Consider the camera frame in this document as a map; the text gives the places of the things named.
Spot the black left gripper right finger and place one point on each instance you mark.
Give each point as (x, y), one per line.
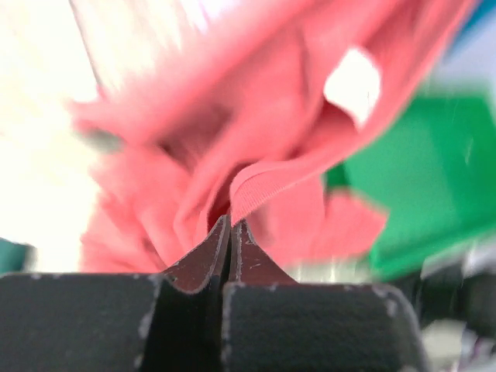
(272, 323)

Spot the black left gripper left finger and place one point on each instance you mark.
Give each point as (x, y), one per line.
(168, 321)

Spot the salmon red t shirt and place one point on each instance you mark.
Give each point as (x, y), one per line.
(263, 98)

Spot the dark teal t shirt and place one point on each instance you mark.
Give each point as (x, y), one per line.
(14, 256)

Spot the green plastic tray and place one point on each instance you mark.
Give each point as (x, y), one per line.
(434, 173)

